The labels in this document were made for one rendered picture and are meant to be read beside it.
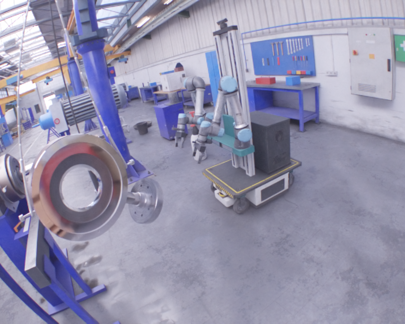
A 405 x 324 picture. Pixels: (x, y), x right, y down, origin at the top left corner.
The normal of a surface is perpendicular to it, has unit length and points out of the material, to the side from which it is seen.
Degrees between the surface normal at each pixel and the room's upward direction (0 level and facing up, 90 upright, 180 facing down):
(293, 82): 90
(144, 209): 49
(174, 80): 90
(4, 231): 90
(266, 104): 90
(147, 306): 0
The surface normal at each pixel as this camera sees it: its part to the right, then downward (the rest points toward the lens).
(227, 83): 0.00, 0.30
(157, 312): -0.17, -0.89
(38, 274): 0.56, 0.26
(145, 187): -0.59, -0.26
